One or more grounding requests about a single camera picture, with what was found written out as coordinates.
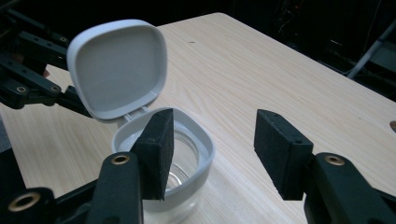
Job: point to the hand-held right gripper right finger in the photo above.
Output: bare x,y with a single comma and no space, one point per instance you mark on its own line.
280,155

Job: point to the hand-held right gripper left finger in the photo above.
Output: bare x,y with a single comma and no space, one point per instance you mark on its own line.
155,155

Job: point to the white lidded jug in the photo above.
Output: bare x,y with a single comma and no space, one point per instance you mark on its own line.
118,68

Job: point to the black table grommet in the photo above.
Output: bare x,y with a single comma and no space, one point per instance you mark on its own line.
393,126

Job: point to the white desk leg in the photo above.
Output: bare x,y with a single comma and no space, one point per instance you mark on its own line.
370,51

